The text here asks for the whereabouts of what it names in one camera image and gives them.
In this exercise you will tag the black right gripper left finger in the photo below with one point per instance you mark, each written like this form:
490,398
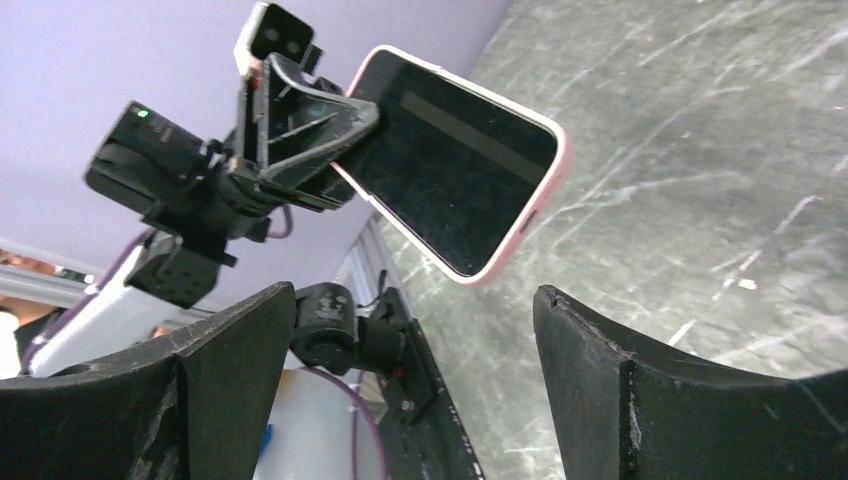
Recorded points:
192,404

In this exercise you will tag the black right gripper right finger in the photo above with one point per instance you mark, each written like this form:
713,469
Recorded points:
627,406

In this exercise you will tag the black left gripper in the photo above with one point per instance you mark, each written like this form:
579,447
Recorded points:
289,129

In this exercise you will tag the black screen white phone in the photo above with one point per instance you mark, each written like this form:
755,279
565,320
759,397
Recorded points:
457,159

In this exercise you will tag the pink phone case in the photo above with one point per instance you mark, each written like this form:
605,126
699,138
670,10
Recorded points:
555,166

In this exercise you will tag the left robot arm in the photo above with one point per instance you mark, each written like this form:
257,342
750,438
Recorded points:
195,196

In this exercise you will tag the black base crossbar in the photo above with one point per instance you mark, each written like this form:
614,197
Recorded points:
421,435

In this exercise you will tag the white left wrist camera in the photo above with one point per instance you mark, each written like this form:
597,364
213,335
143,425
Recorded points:
272,29

